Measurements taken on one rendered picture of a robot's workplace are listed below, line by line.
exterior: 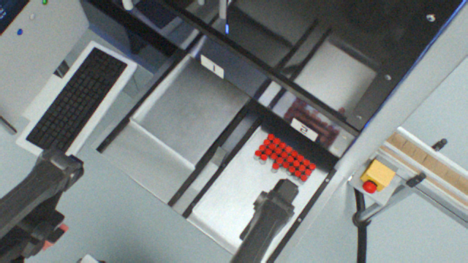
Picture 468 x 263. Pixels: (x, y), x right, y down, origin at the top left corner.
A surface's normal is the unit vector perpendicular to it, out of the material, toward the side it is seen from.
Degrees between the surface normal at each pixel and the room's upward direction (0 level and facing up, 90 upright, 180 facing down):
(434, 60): 90
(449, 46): 90
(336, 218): 0
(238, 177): 0
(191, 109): 0
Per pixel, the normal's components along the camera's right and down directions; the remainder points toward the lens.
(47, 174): 0.47, -0.71
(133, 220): 0.04, -0.34
